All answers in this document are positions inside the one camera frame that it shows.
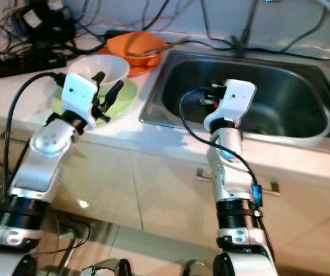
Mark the black power adapter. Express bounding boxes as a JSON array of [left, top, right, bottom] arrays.
[[13, 0, 74, 44]]

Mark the light green plate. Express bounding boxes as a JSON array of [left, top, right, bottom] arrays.
[[51, 79, 138, 120]]

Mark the orange bowl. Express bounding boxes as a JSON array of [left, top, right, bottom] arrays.
[[106, 31, 167, 68]]

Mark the orange plate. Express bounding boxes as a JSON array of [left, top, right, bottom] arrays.
[[98, 45, 160, 77]]

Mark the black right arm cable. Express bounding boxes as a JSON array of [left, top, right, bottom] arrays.
[[178, 86, 266, 222]]

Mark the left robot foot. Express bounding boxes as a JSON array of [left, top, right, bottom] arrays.
[[82, 258, 134, 276]]

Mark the stainless steel sink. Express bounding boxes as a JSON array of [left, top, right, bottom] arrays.
[[139, 51, 330, 140]]

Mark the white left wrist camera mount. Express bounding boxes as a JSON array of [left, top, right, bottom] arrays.
[[60, 73, 101, 122]]

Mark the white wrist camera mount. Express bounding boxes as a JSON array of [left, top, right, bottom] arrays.
[[60, 73, 101, 122], [204, 79, 256, 132]]

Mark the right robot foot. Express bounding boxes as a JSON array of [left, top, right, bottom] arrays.
[[179, 260, 212, 276]]

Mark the metal faucet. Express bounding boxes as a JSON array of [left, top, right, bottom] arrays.
[[233, 0, 260, 57]]

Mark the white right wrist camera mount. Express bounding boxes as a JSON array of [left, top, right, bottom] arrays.
[[204, 79, 256, 132]]

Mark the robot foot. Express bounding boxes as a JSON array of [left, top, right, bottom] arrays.
[[82, 258, 134, 276], [179, 260, 212, 276]]

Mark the white bowl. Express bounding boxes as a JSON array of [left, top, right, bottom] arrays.
[[67, 55, 129, 87]]

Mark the black power strip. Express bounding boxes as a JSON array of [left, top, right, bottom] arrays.
[[0, 51, 68, 81]]

